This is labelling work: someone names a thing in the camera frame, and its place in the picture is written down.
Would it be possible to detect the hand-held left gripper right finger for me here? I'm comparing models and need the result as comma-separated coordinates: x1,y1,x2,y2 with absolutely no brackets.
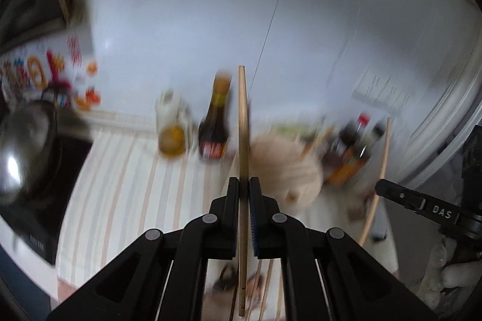
249,176,438,321

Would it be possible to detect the colourful printed sheet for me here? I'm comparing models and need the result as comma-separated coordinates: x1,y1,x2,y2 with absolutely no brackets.
0,35,102,111

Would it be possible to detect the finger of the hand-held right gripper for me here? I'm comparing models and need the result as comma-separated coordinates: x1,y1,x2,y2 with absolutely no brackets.
375,178,463,228

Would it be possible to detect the dark sauce bottle red cap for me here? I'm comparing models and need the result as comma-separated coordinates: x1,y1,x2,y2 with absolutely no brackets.
337,113,371,156

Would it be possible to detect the clear yellow oil bottle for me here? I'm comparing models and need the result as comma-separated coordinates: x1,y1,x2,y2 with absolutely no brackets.
155,89,193,158

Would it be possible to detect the black induction cooktop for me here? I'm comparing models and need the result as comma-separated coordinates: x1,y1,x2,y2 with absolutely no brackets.
0,133,95,266

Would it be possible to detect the dark looped handle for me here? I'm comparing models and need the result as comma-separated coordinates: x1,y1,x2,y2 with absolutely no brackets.
213,264,239,301

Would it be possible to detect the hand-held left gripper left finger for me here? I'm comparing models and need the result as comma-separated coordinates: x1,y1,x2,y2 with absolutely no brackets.
45,177,242,321

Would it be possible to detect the metal pot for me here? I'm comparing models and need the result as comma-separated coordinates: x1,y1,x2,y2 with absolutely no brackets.
0,99,60,208

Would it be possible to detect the person's right hand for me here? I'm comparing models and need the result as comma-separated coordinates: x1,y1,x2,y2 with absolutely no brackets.
415,236,482,310

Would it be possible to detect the white wall outlet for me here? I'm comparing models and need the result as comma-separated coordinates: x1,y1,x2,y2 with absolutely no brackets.
381,78,413,113
352,67,385,107

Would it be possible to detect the dark sauce bottle black cap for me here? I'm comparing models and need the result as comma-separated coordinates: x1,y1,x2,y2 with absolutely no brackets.
358,120,387,161

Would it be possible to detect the green onion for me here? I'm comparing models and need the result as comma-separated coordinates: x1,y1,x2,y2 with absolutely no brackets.
271,121,321,141

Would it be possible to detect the dark sauce bottle tan cap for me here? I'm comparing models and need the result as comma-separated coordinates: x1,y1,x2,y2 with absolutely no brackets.
197,68,231,163

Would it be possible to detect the range hood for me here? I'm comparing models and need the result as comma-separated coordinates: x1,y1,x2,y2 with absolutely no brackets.
0,0,72,54

